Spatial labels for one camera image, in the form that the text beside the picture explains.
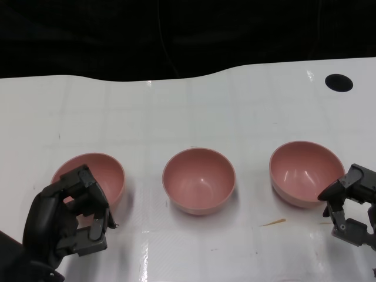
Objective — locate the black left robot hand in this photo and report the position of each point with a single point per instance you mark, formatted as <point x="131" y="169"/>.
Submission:
<point x="44" y="223"/>

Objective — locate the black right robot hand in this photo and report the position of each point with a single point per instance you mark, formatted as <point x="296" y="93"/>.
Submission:
<point x="361" y="182"/>

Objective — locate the pink plastic bowl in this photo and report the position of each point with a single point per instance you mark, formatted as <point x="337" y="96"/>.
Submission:
<point x="108" y="176"/>
<point x="199" y="182"/>
<point x="302" y="173"/>

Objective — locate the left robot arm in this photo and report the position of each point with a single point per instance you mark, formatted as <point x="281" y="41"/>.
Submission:
<point x="11" y="258"/>

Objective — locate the small brown tape streak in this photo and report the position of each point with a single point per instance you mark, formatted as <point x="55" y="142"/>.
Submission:
<point x="324" y="223"/>

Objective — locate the brown tape sliver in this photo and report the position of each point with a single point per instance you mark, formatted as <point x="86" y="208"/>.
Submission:
<point x="274" y="222"/>

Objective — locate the black round table grommet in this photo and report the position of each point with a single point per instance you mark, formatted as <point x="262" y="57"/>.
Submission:
<point x="339" y="83"/>

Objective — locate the black backdrop cloth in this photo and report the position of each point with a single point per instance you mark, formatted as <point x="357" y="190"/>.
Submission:
<point x="88" y="35"/>

